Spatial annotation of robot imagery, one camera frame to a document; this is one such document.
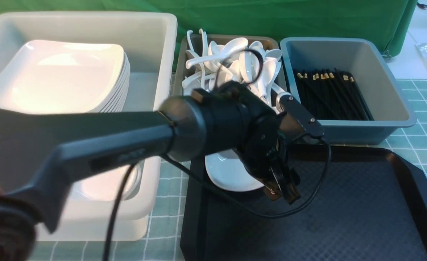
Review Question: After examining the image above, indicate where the black serving tray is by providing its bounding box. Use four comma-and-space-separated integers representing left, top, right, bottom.
180, 146, 427, 261

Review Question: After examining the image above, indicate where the pile of black chopsticks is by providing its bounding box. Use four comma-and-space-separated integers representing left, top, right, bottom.
293, 68, 374, 121

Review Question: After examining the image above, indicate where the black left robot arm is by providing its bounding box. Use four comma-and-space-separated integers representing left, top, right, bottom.
0, 81, 298, 261

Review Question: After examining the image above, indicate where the green backdrop cloth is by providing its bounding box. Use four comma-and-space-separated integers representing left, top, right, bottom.
0, 0, 416, 57

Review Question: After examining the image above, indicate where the pile of white spoons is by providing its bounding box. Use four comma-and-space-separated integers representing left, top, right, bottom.
181, 29, 286, 105

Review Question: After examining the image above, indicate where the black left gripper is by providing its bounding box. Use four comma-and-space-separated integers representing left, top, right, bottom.
235, 116, 301, 204

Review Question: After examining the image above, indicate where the white bowl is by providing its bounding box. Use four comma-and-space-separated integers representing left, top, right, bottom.
68, 165, 142, 201
205, 150, 264, 192

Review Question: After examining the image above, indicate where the green checked tablecloth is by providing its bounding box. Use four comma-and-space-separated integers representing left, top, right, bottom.
30, 78, 427, 261

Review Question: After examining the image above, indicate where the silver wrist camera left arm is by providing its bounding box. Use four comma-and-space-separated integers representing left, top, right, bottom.
277, 92, 324, 140

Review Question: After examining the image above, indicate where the stack of white square plates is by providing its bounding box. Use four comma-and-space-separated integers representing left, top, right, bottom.
0, 40, 130, 114

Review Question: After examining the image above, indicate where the brown spoon bin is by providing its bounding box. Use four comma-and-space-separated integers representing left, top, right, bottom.
173, 35, 292, 109

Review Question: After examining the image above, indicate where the blue-grey chopstick bin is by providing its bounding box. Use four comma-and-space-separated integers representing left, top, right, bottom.
280, 37, 417, 144

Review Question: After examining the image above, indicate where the large white plastic tub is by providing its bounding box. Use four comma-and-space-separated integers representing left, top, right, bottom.
0, 11, 177, 241

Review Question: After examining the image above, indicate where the white bowl in tub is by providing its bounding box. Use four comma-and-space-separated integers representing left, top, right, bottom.
68, 165, 142, 201

